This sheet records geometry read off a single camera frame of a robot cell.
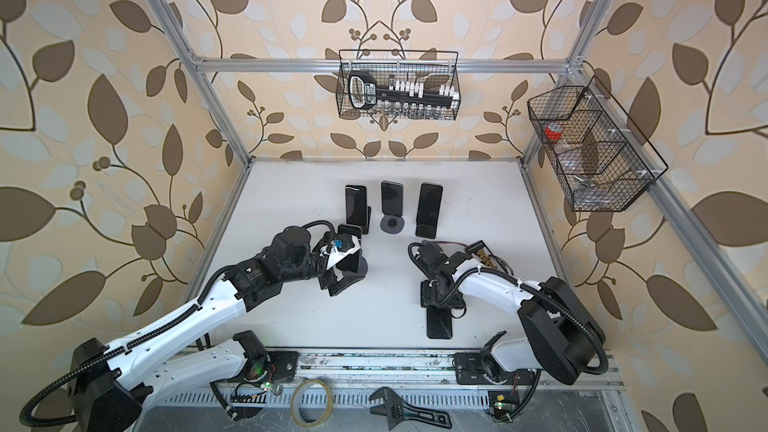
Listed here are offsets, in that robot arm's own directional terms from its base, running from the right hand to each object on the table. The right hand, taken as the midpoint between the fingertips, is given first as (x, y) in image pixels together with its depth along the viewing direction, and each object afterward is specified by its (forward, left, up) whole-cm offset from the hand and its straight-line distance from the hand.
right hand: (436, 306), depth 85 cm
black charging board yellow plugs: (+15, -16, +1) cm, 23 cm away
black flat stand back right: (+25, 0, +2) cm, 25 cm away
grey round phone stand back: (+28, +12, 0) cm, 30 cm away
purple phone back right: (+27, 0, +11) cm, 29 cm away
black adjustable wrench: (-24, +12, +1) cm, 27 cm away
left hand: (+6, +21, +20) cm, 29 cm away
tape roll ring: (-21, +35, +4) cm, 41 cm away
